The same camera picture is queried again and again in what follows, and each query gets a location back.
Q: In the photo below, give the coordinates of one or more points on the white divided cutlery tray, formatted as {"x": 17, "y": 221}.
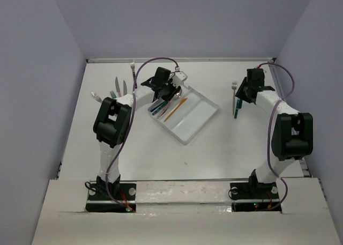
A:
{"x": 190, "y": 118}

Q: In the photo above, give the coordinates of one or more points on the teal plastic fork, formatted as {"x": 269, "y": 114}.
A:
{"x": 113, "y": 95}

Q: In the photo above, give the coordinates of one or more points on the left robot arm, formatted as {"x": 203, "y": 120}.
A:
{"x": 115, "y": 119}

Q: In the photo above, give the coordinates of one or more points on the pink handled knife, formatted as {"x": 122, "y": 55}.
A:
{"x": 125, "y": 89}
{"x": 117, "y": 86}

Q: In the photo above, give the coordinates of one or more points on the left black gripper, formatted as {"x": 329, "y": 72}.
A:
{"x": 174, "y": 90}

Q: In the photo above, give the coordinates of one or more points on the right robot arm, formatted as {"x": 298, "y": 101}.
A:
{"x": 289, "y": 134}

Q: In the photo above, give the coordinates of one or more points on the pink handled knife right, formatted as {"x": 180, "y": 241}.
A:
{"x": 125, "y": 89}

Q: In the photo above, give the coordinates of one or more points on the pink handled silver spoon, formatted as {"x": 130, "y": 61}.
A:
{"x": 163, "y": 109}

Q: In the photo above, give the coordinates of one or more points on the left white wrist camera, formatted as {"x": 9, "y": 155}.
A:
{"x": 179, "y": 78}

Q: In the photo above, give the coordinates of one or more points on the orange plastic knife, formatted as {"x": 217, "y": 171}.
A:
{"x": 175, "y": 109}

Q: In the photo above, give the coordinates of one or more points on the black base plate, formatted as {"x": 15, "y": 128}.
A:
{"x": 99, "y": 201}
{"x": 244, "y": 199}

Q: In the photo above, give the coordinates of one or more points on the pink handled knife left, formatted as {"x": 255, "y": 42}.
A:
{"x": 117, "y": 86}

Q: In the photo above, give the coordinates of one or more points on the all silver fork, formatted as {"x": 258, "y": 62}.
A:
{"x": 234, "y": 87}

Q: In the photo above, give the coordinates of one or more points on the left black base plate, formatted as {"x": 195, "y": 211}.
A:
{"x": 99, "y": 201}

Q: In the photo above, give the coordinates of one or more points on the black handled silver fork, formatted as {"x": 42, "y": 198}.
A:
{"x": 133, "y": 69}

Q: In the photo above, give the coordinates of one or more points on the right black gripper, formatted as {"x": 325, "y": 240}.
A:
{"x": 240, "y": 94}

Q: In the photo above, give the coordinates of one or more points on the pink handled silver fork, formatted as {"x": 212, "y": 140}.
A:
{"x": 96, "y": 97}

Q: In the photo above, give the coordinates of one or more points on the teal handled silver fork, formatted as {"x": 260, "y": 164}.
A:
{"x": 238, "y": 107}

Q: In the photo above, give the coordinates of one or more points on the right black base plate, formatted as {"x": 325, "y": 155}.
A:
{"x": 244, "y": 199}

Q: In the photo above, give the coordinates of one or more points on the teal handled silver spoon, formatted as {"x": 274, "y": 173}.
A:
{"x": 158, "y": 108}

